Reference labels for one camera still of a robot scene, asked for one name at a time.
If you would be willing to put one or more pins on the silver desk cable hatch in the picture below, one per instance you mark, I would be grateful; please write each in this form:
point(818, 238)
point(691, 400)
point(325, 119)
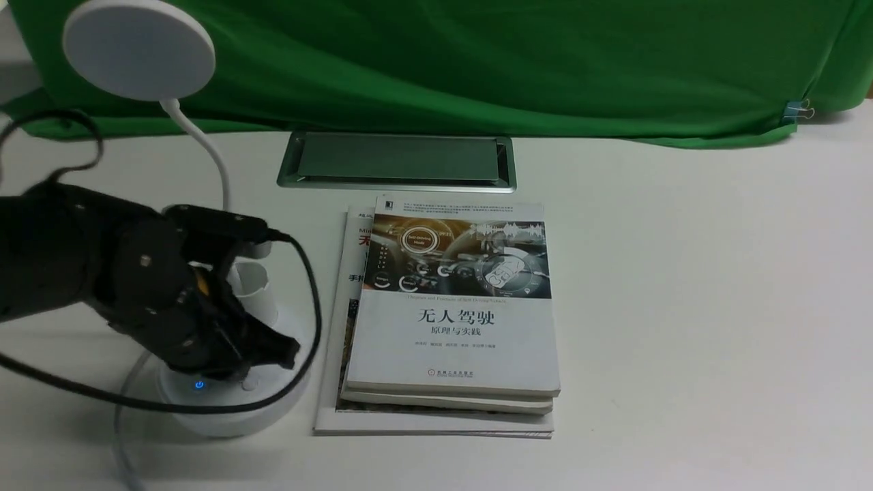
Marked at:
point(398, 163)

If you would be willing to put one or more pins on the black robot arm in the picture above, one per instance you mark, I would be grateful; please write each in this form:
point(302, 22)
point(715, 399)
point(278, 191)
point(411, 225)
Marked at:
point(56, 242)

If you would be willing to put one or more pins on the bottom thin white magazine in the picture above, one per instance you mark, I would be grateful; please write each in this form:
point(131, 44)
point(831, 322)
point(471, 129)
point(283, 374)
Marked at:
point(336, 417)

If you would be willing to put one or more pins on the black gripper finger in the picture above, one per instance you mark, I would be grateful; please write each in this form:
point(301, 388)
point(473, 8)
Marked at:
point(263, 346)

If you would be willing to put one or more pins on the green cloth backdrop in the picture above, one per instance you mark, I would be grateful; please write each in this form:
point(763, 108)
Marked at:
point(681, 74)

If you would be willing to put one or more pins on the top white autonomous driving book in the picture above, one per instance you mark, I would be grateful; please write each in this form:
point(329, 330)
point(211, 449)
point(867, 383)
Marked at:
point(453, 341)

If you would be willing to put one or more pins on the blue binder clip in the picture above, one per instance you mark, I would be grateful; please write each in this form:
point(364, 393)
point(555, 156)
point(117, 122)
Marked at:
point(798, 110)

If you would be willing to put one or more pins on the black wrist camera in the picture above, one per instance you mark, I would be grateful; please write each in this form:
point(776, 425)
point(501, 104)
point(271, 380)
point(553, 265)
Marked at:
point(215, 237)

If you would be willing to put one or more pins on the middle white book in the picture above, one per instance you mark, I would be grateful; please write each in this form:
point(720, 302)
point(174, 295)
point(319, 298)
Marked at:
point(436, 402)

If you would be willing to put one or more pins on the white desk lamp with base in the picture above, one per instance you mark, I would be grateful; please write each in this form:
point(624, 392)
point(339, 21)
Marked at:
point(151, 51)

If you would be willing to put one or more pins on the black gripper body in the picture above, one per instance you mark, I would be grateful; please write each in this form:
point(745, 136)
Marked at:
point(183, 312)

